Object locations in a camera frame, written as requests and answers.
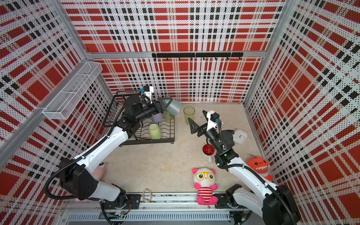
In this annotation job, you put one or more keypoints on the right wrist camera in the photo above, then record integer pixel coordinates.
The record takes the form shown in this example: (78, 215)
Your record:
(212, 120)

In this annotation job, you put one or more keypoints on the white mesh wall shelf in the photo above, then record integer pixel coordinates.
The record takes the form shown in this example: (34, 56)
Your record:
(64, 103)

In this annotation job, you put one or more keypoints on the black wire dish rack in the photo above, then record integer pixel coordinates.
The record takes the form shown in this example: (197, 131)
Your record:
(125, 105)

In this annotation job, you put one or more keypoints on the lilac plastic cup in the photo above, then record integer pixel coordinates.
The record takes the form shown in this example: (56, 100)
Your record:
(157, 118)

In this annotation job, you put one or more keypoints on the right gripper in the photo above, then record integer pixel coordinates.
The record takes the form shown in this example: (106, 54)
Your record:
(197, 128)

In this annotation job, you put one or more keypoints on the tall green transparent cup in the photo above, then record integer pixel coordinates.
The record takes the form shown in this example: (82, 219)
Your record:
(189, 112)

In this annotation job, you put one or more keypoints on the red and white mug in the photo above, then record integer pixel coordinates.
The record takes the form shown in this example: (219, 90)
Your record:
(208, 153)

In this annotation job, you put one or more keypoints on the orange fish plush toy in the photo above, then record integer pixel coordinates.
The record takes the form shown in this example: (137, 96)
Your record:
(261, 166)

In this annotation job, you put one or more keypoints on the short green transparent cup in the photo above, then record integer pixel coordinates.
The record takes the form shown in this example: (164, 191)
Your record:
(167, 116)

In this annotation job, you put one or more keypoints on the beige rubber band loop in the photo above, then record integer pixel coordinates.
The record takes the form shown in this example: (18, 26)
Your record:
(147, 195)

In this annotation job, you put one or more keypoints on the pink pig plush toy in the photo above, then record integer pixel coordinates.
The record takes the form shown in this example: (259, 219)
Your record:
(98, 173)

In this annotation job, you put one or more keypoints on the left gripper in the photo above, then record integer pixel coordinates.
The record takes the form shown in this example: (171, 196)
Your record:
(154, 104)

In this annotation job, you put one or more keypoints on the teal translucent cup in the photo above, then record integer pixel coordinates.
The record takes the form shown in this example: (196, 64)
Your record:
(172, 105)

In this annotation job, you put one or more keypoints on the white pink panda plush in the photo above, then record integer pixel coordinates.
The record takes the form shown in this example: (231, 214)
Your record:
(205, 183)

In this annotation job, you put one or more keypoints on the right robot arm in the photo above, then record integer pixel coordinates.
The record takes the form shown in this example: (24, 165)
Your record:
(274, 204)

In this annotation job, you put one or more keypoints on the black wall hook rail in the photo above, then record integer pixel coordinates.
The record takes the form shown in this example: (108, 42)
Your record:
(198, 55)

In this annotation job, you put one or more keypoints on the light green ceramic mug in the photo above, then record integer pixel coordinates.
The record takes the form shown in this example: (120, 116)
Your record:
(155, 132)

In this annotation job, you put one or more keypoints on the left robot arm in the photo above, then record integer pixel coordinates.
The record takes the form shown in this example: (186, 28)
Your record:
(75, 174)

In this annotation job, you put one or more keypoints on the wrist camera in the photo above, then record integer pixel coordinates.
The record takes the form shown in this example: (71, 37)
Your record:
(212, 120)
(147, 91)

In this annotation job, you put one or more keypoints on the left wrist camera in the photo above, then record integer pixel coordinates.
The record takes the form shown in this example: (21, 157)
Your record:
(147, 91)

